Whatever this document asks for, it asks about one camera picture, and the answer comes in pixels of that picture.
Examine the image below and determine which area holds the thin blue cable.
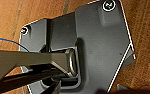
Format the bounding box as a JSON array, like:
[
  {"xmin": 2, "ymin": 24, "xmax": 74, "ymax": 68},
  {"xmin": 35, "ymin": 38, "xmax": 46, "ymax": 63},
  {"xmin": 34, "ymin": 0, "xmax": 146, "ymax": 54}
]
[{"xmin": 0, "ymin": 35, "xmax": 23, "ymax": 52}]

